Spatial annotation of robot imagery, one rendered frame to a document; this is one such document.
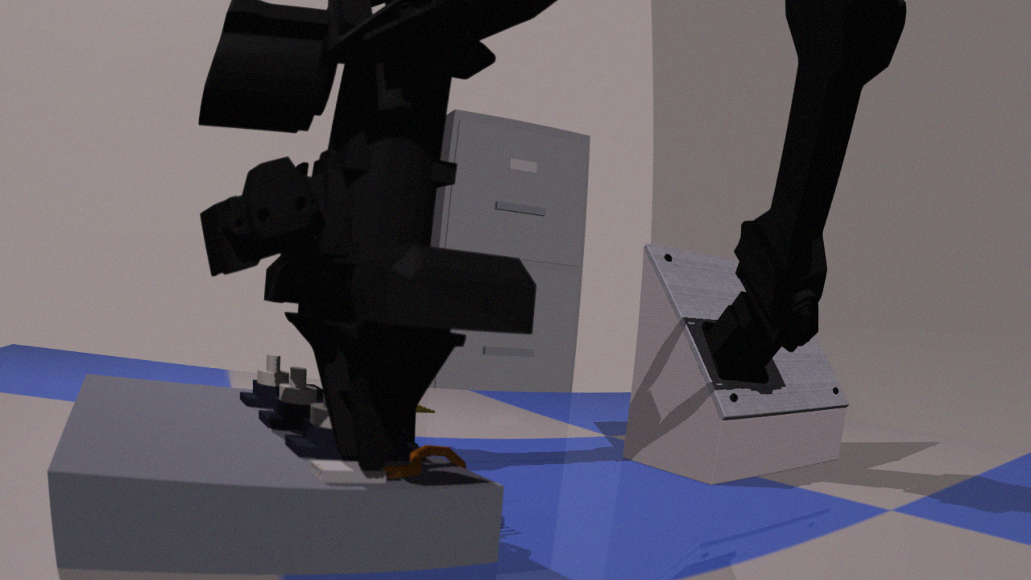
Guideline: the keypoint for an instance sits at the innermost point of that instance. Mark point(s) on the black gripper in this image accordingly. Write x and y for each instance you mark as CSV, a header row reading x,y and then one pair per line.
x,y
379,319

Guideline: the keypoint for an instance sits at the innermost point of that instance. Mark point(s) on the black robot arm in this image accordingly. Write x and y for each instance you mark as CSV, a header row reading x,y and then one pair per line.
x,y
274,69

